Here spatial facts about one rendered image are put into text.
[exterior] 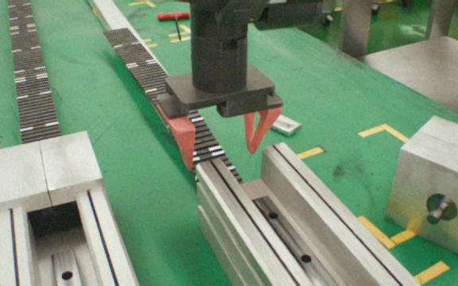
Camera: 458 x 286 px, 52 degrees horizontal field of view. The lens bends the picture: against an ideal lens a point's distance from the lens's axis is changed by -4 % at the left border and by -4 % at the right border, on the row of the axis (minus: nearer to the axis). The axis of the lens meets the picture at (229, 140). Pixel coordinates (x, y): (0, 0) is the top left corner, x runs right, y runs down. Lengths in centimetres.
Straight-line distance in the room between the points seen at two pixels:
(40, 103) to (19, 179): 28
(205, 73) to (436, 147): 25
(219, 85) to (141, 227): 18
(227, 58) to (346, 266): 22
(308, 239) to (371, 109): 36
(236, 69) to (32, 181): 22
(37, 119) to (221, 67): 31
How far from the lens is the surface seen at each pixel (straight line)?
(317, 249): 45
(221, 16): 42
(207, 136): 64
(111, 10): 113
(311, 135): 69
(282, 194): 48
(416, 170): 51
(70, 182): 46
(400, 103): 81
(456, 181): 50
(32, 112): 72
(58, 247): 47
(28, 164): 50
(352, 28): 236
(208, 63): 47
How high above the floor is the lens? 114
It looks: 33 degrees down
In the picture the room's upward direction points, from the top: straight up
